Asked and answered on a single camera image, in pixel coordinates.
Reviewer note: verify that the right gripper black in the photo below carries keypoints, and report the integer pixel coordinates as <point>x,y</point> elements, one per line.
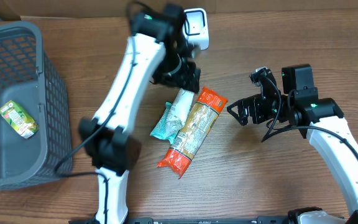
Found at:
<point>244,104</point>

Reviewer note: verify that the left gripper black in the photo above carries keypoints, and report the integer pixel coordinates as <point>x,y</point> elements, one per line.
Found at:
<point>190,79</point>

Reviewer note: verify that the white tube gold cap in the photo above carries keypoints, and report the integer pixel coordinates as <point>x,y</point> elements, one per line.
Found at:
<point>178,113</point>

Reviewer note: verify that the orange spaghetti packet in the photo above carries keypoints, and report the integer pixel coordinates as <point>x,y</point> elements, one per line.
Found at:
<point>189,139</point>

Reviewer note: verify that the teal snack packet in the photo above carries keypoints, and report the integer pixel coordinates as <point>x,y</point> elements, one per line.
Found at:
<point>159,131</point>

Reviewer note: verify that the green tea carton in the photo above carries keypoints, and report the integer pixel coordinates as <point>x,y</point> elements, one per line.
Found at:
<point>20,120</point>

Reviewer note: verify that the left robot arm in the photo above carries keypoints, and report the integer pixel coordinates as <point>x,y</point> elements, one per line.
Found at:
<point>157,52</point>

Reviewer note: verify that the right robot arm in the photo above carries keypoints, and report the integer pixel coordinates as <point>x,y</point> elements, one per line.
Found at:
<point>320,121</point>

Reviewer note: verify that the white barcode scanner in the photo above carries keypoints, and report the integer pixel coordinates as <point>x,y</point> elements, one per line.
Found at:
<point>195,28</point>

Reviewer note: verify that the grey plastic shopping basket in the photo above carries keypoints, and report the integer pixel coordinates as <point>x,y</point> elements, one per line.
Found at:
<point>28,78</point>

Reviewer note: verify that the cardboard back panel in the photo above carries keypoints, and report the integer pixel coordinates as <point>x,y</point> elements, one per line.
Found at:
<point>14,9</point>

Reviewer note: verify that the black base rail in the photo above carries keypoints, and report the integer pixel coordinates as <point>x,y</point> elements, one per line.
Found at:
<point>258,220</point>

